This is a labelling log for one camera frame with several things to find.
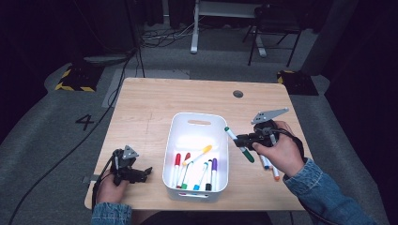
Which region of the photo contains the black yellow striped stand base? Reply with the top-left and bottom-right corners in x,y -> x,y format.
54,63 -> 105,94
276,69 -> 319,97

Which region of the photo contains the white desk frame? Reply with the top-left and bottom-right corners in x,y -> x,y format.
190,0 -> 268,58

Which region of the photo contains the right hand-held gripper cable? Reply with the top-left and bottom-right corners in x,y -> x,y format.
273,128 -> 348,225

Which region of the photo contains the bright red marker pen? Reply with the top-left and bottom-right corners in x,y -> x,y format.
169,152 -> 182,188

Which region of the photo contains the black marker pen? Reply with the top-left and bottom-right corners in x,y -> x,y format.
205,158 -> 214,191

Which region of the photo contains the hand-held gripper cable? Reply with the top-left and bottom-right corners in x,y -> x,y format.
273,128 -> 348,225
90,149 -> 122,212

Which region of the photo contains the long black floor cable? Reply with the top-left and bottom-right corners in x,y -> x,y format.
8,46 -> 140,225

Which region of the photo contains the person's left hand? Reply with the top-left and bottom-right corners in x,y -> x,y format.
95,171 -> 130,204

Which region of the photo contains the left hand-held gripper cable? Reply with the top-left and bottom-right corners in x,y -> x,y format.
90,149 -> 122,212

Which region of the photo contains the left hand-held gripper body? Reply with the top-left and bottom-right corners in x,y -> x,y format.
111,144 -> 141,186

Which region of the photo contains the dark red marker pen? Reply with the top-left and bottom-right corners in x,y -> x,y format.
176,152 -> 191,188

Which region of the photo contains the black stand pole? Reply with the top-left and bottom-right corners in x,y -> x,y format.
125,0 -> 146,79

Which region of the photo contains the person's right hand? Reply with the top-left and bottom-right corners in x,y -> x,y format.
252,120 -> 305,179

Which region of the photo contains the yellow marker pen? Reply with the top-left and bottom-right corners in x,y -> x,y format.
182,144 -> 213,167

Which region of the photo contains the light blue marker pen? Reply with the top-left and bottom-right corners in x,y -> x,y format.
192,161 -> 209,191

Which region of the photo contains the grey flat floor base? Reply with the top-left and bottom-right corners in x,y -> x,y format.
83,54 -> 134,68

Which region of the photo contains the bundle of floor cables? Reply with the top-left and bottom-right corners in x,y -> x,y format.
139,18 -> 196,50

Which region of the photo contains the black chair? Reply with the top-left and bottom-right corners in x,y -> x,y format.
241,3 -> 304,68

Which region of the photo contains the dark blue marker pen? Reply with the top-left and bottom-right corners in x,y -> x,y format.
259,155 -> 271,171

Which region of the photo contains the purple marker pen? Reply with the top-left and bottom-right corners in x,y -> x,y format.
210,157 -> 219,191

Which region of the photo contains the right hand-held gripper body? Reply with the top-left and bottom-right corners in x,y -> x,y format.
250,107 -> 290,148

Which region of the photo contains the white plastic storage bin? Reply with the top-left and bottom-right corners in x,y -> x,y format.
161,112 -> 230,203

